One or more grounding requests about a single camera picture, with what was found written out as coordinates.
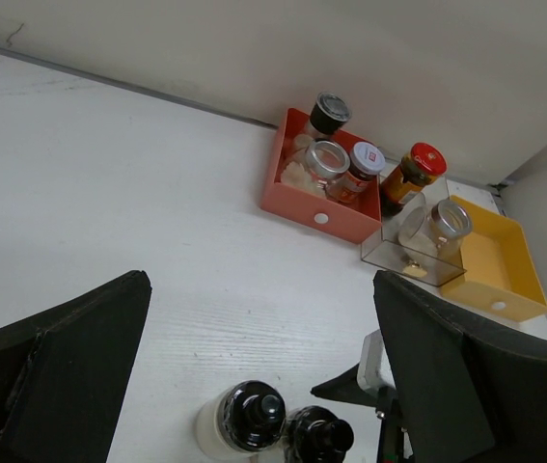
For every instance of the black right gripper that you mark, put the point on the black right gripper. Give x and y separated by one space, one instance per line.
393 442

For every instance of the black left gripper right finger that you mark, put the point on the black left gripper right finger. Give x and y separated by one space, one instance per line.
470 389

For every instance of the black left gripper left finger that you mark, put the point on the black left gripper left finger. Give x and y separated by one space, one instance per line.
64 373

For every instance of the black-cap brown spice bottle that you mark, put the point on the black-cap brown spice bottle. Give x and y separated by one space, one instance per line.
315 434

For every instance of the black-cap white spice bottle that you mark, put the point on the black-cap white spice bottle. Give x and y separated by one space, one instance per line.
242 421

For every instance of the silver-lid clear glass jar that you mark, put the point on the silver-lid clear glass jar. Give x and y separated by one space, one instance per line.
316 167

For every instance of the white-lid small brown jar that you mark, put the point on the white-lid small brown jar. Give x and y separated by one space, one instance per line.
366 163

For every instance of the red-lid dark sauce jar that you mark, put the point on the red-lid dark sauce jar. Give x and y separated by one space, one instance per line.
421 166

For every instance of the silver-cap white spice shaker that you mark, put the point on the silver-cap white spice shaker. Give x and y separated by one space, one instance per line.
330 113

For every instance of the yellow plastic bin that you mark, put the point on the yellow plastic bin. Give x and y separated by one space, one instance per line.
499 277

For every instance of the clear plastic bin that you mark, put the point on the clear plastic bin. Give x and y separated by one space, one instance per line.
382 249

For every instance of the red plastic bin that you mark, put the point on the red plastic bin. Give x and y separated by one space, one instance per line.
353 222

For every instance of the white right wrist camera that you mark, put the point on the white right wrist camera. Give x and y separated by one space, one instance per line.
374 370

